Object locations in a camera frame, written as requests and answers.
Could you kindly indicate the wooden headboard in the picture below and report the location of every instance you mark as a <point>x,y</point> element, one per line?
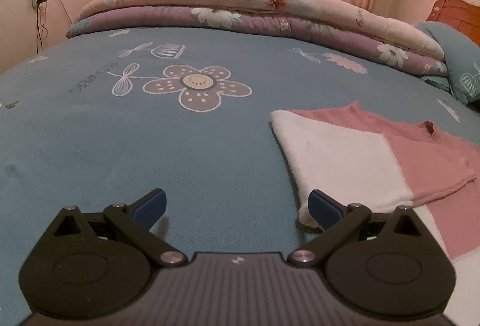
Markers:
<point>460,15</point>

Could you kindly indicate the teal pillow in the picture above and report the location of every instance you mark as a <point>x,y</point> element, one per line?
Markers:
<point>461,59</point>

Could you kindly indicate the pink and white knit sweater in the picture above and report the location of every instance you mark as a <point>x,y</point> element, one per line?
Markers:
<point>355,156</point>

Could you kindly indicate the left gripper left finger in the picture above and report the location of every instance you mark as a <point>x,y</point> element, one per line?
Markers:
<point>83,266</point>

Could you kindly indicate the teal floral bed sheet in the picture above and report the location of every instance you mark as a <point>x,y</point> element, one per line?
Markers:
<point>109,116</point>

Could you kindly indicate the folded floral quilt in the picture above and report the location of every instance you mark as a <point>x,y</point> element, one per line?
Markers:
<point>334,24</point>

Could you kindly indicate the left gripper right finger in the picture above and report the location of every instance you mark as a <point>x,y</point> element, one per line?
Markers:
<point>384,265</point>

